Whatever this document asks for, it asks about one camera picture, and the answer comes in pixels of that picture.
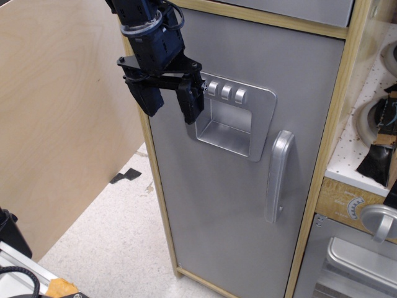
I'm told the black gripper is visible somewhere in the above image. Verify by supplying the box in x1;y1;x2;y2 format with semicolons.
117;6;204;125

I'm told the silver fridge door handle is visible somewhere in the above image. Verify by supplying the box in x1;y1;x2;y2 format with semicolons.
264;130;295;224

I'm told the grey toy fridge door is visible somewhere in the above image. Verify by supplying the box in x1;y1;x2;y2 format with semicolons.
150;9;344;297

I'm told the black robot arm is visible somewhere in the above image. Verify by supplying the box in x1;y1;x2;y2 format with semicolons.
107;1;207;124

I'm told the silver ice dispenser panel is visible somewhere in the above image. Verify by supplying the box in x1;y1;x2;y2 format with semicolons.
186;72;277;162

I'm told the black tape on floor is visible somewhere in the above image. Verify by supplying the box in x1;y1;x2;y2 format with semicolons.
110;168;141;184

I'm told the plywood board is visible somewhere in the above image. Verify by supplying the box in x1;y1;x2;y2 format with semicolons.
1;1;143;261

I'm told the grey freezer door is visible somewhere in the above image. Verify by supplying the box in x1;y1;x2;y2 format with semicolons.
222;0;354;27

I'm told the white speckled countertop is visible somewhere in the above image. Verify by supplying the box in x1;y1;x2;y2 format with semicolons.
325;24;396;197

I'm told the orange tape piece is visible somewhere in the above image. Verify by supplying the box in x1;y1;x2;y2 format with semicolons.
45;278;79;297

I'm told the grey oven door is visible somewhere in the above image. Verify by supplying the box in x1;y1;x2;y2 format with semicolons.
293;214;396;297

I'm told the silver oven knob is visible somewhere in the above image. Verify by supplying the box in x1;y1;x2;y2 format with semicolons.
360;204;396;243

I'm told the wooden toy kitchen frame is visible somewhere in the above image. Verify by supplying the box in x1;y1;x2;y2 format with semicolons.
141;1;396;297

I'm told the aluminium extrusion rail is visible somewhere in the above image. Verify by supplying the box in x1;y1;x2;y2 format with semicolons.
1;242;58;297

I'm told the black braided cable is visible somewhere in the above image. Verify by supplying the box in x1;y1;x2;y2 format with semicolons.
0;265;41;297

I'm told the silver oven handle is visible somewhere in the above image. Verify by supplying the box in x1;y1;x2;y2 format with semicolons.
326;237;396;294

